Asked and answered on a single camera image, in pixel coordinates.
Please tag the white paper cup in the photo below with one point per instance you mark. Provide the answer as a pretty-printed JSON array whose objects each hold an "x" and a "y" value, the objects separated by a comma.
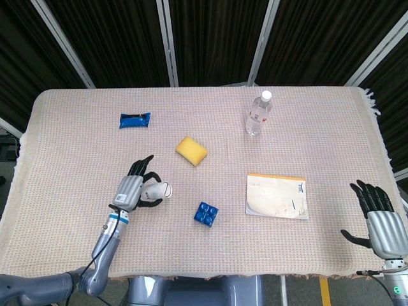
[{"x": 156, "y": 190}]

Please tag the beige woven tablecloth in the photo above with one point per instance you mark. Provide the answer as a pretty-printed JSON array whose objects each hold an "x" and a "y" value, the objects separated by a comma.
[{"x": 204, "y": 178}]

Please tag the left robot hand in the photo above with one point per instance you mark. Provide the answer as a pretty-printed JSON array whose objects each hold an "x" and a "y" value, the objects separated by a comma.
[{"x": 134, "y": 188}]

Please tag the grey partition frame post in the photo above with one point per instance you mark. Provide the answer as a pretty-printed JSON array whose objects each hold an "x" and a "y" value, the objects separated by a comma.
[
  {"x": 169, "y": 43},
  {"x": 376, "y": 48},
  {"x": 8, "y": 126},
  {"x": 263, "y": 41},
  {"x": 63, "y": 43}
]

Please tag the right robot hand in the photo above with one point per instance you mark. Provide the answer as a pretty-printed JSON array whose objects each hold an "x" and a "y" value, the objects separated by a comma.
[{"x": 377, "y": 216}]

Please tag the yellow sponge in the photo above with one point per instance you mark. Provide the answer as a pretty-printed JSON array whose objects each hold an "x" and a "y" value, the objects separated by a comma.
[{"x": 191, "y": 151}]

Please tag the blue snack packet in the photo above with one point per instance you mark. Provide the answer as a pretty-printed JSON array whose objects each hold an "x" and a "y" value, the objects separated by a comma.
[{"x": 135, "y": 120}]

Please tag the worn notebook with yellow spine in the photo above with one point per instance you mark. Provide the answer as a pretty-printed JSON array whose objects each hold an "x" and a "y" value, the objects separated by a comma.
[{"x": 276, "y": 196}]

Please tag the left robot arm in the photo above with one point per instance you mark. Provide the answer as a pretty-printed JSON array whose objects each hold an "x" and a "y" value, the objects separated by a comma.
[{"x": 86, "y": 261}]

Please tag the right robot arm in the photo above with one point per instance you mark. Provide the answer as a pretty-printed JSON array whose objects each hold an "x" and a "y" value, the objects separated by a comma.
[{"x": 396, "y": 280}]

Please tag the grey robot torso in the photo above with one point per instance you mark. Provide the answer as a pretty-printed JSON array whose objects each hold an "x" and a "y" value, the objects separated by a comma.
[{"x": 194, "y": 290}]

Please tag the blue toy building brick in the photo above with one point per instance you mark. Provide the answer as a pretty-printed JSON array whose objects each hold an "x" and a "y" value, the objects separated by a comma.
[{"x": 206, "y": 214}]

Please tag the clear plastic water bottle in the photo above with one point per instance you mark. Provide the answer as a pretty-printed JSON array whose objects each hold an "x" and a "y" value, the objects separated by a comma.
[{"x": 259, "y": 114}]

